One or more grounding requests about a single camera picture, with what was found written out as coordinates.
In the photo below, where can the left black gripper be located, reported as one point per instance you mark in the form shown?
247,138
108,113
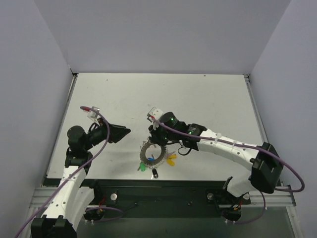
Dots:
112,133

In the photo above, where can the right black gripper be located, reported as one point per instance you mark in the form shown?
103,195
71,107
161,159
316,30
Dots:
155,136

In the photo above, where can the yellow key tag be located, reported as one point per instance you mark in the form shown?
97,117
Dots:
170,159

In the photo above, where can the green key tag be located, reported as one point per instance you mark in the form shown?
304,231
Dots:
141,167

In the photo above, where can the key with black tag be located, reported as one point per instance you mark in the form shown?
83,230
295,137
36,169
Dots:
155,173

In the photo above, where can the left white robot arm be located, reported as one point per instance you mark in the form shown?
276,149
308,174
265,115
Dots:
68,203

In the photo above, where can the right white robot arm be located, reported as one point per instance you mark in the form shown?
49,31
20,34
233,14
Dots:
261,161

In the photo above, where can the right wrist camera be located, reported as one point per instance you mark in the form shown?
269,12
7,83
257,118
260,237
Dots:
153,115

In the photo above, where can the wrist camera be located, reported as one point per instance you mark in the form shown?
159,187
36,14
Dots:
153,115
91,114

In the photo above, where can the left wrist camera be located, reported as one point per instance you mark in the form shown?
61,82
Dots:
91,114

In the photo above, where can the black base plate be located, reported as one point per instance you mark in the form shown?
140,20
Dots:
156,198

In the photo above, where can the aluminium frame rail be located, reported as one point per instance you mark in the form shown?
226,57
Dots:
100,88

